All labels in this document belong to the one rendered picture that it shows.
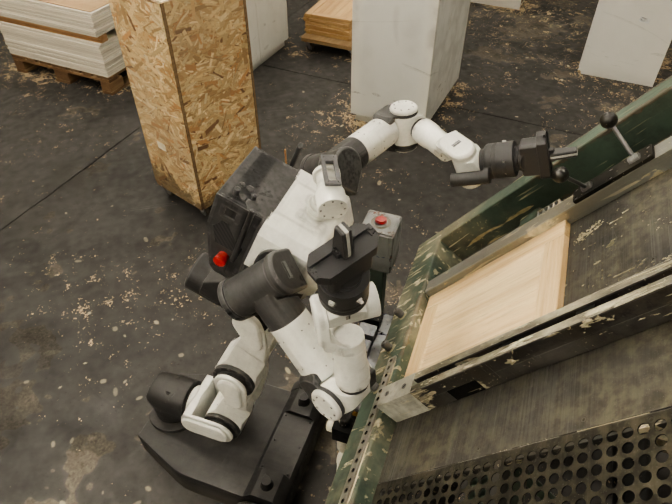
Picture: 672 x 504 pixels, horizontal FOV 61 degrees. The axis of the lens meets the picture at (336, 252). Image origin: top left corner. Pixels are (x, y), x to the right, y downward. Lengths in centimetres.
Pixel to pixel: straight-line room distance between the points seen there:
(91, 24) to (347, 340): 391
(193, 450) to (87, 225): 175
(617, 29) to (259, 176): 417
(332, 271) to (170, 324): 213
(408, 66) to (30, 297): 261
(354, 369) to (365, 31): 308
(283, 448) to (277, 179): 120
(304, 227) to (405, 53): 274
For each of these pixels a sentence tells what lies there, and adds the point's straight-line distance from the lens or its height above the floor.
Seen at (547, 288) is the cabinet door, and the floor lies 126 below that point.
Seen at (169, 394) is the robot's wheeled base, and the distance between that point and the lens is 227.
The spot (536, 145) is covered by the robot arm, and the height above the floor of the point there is 144.
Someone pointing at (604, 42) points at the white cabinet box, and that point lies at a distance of 524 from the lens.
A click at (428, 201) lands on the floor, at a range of 356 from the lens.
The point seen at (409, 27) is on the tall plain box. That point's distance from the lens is 385.
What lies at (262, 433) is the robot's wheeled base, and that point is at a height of 17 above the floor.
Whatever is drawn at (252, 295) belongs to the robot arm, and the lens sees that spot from 117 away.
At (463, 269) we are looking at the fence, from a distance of 166.
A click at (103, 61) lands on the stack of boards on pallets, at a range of 482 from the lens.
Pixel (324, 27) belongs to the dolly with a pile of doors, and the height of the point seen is 21.
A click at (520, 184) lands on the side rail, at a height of 118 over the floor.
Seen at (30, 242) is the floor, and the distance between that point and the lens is 366.
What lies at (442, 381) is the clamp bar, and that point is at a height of 111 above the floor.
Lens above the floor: 218
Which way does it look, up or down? 43 degrees down
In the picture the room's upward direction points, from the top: straight up
